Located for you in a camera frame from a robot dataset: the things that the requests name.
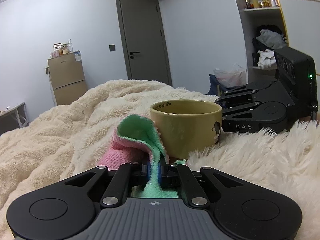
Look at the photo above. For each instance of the pile of clothes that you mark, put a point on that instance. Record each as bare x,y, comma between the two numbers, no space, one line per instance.
266,40

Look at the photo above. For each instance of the pink and green cloth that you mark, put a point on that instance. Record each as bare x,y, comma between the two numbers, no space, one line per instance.
134,137

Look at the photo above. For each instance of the white shelf unit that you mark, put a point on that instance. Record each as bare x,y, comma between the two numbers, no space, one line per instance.
253,20

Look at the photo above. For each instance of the olive green ceramic cup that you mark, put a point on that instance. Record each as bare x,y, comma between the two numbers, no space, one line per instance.
187,125

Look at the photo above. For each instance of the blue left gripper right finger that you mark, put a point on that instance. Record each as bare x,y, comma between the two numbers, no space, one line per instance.
160,173

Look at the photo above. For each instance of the wall light switch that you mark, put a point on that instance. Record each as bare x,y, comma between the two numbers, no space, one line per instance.
112,47

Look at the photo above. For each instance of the blue bag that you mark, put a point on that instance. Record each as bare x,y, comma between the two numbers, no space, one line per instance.
215,87

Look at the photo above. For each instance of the amber perfume bottle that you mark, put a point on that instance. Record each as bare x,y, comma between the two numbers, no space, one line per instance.
248,4

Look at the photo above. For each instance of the items on fridge top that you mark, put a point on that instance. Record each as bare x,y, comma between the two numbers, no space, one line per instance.
60,49

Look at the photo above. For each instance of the grey side table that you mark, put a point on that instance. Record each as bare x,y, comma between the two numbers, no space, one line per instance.
14,117

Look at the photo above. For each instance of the cream fluffy blanket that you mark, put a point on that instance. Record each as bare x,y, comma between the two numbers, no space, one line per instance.
70,139

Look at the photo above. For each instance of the grey door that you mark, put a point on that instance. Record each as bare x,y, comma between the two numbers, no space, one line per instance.
143,40

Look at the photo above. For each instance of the yellow perfume bottle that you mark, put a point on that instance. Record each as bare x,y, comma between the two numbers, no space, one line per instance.
255,3

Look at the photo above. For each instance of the black camera box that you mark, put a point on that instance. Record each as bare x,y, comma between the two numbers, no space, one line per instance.
297,72

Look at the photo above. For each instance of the gold mini fridge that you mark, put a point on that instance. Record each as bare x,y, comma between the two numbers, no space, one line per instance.
67,78

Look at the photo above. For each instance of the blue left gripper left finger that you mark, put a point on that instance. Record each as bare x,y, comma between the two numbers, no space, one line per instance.
149,166

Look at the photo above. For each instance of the white plastic bag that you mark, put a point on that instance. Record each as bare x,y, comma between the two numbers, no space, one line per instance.
237,77

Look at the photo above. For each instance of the clear bottle on shelf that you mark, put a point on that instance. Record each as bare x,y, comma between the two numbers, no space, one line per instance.
273,3

